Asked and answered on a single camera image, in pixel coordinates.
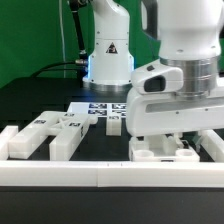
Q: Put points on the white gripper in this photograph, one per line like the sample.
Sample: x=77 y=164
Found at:
x=156 y=114

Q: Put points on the white chair seat part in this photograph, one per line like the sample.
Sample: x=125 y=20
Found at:
x=159 y=149

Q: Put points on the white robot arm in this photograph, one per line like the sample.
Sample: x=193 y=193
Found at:
x=181 y=91

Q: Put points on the white chair back part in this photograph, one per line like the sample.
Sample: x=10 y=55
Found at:
x=68 y=129

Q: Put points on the white marker sheet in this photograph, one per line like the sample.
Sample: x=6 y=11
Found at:
x=100 y=109

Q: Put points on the white U-shaped fence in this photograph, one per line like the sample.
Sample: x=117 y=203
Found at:
x=105 y=174

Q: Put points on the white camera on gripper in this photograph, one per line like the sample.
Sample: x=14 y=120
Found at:
x=155 y=77

